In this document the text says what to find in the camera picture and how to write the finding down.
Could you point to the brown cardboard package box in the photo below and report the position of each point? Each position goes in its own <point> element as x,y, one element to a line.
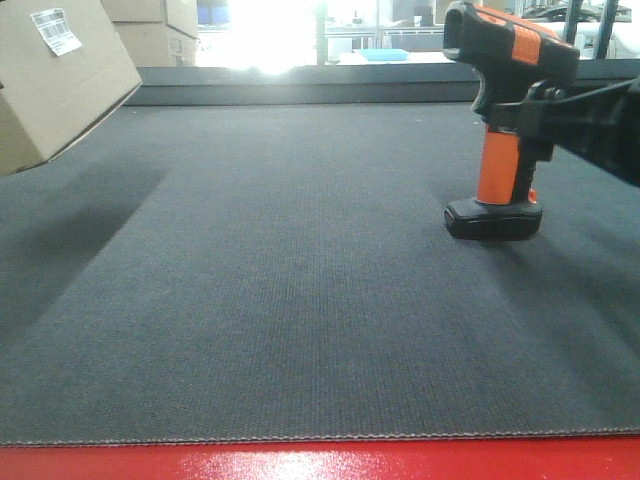
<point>49,103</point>

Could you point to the orange black barcode scanner gun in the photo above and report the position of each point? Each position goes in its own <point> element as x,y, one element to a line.
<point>509,54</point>

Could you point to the dark raised conveyor edge rail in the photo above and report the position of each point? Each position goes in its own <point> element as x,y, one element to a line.
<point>330,84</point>

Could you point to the upper stacked cardboard box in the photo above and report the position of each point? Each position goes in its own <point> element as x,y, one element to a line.
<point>182,15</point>

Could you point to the dark grey fabric mat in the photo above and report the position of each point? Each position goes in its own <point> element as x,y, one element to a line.
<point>284,273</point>

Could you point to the stacked cardboard box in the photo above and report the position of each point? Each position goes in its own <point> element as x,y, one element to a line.
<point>182,15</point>
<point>157,45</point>

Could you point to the lower stacked cardboard box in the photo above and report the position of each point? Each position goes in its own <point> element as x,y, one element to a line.
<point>157,45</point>

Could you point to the white barcode shipping label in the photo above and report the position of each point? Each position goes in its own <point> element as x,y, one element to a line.
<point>55,31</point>

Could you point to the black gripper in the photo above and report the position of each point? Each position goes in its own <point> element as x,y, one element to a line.
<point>600,126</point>

